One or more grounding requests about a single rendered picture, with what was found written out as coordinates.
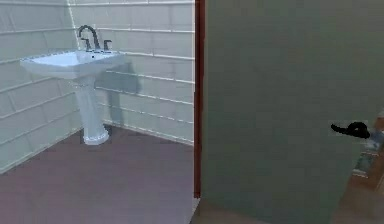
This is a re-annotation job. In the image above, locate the grey-green room door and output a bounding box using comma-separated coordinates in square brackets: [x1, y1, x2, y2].
[200, 0, 384, 224]

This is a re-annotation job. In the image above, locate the black sink faucet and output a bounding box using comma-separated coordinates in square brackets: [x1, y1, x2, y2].
[77, 24, 113, 54]

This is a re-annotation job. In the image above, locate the white pedestal sink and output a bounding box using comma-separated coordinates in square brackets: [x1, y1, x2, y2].
[19, 49, 128, 146]

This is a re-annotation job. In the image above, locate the black door handle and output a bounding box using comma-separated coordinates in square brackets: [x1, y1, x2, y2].
[330, 121, 371, 140]

